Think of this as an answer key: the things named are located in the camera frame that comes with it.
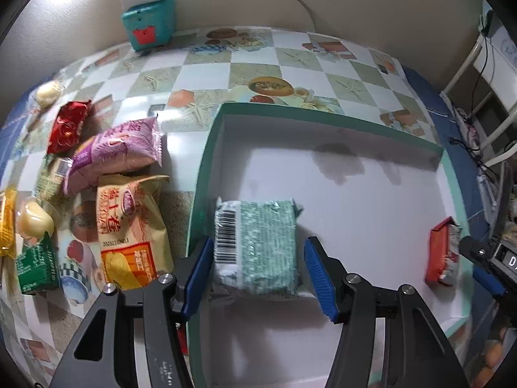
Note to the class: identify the printed checkered tablecloth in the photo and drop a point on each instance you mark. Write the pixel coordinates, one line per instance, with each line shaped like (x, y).
(250, 64)

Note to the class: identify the white box with teal rim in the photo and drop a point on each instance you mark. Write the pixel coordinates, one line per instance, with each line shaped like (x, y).
(363, 190)

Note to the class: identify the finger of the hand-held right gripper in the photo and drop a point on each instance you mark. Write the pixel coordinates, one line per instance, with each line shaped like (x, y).
(488, 283)
(474, 250)

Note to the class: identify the teal storage box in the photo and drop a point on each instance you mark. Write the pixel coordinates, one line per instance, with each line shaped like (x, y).
(149, 20)

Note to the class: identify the beige yellow snack packet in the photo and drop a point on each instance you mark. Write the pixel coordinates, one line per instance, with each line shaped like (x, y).
(129, 230)

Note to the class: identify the blue checked cloth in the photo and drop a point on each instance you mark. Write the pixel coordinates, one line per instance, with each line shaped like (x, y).
(456, 157)

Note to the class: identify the orange red snack packet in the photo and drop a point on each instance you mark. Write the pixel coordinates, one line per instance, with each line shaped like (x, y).
(440, 250)

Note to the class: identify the purple snack packet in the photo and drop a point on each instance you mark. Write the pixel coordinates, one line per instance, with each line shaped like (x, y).
(113, 153)

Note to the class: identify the small red candy packet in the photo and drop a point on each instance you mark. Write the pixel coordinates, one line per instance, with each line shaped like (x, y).
(183, 341)

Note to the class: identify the green white barcode snack packet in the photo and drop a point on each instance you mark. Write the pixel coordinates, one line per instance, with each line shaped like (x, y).
(262, 250)

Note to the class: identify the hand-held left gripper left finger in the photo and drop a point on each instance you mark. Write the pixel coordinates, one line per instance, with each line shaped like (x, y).
(200, 275)

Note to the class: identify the clear cream pastry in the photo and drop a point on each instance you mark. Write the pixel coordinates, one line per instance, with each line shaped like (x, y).
(34, 218)

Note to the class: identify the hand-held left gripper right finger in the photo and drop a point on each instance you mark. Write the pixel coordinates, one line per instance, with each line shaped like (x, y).
(319, 279)

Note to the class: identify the red flower print snack packet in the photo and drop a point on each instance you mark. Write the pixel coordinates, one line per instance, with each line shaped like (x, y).
(66, 129)

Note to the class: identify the white metal rack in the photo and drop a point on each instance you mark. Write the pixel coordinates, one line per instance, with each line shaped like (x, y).
(482, 62)

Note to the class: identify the round cream pastry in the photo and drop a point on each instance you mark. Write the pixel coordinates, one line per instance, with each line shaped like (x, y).
(48, 93)

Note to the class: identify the small dark green snack packet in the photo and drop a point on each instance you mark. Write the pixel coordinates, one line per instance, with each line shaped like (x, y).
(36, 266)

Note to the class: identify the olive green snack packet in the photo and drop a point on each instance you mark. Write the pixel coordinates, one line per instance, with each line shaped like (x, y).
(50, 178)

